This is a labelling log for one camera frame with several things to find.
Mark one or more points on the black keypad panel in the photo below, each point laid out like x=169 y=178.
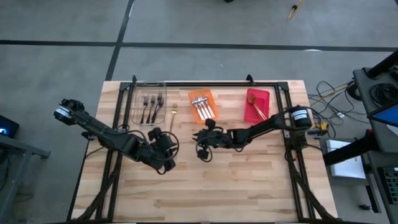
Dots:
x=391 y=183

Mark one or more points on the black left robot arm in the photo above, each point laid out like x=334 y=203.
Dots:
x=99 y=130

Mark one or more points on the orange plastic bin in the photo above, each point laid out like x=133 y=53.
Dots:
x=192 y=113

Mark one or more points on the black metal beam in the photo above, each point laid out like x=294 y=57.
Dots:
x=345 y=155

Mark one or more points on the grey and black equipment cart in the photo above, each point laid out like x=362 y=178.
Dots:
x=362 y=93

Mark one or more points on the clear plastic bin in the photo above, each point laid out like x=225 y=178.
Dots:
x=138 y=93

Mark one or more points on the grey metal bench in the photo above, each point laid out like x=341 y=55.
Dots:
x=21 y=148

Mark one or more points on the black box with blue light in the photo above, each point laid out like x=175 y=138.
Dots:
x=9 y=124

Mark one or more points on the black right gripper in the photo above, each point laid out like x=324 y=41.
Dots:
x=214 y=138

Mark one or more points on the yellow plug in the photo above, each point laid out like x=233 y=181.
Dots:
x=323 y=127

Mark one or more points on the black table clamp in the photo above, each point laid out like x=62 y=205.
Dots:
x=134 y=78
x=249 y=78

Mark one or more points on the white box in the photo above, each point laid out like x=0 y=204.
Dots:
x=348 y=168

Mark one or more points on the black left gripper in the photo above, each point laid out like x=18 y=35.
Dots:
x=158 y=149

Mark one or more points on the blue panel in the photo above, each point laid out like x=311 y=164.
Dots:
x=388 y=116

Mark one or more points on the red plastic bin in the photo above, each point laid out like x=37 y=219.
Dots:
x=262 y=99

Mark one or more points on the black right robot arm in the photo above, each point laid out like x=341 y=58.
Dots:
x=267 y=124

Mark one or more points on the white power adapter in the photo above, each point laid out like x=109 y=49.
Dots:
x=341 y=115

